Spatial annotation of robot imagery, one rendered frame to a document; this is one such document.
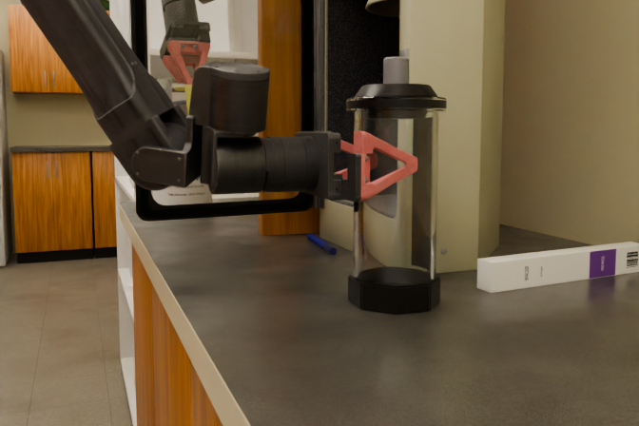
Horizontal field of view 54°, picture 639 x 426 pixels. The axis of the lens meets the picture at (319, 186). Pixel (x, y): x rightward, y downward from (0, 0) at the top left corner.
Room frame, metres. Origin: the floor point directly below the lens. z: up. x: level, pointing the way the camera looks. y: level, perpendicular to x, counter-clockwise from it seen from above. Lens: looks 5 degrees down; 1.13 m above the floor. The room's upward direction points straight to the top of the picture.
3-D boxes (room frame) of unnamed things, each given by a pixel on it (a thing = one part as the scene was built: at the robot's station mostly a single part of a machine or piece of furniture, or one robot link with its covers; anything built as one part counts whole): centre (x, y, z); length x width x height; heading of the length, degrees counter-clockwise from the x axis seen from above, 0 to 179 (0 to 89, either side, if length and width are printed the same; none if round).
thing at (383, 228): (0.69, -0.08, 1.06); 0.11 x 0.11 x 0.21
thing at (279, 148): (0.65, 0.03, 1.10); 0.10 x 0.07 x 0.07; 21
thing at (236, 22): (1.03, 0.15, 1.19); 0.30 x 0.01 x 0.40; 117
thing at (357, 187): (0.65, -0.05, 1.10); 0.09 x 0.07 x 0.07; 111
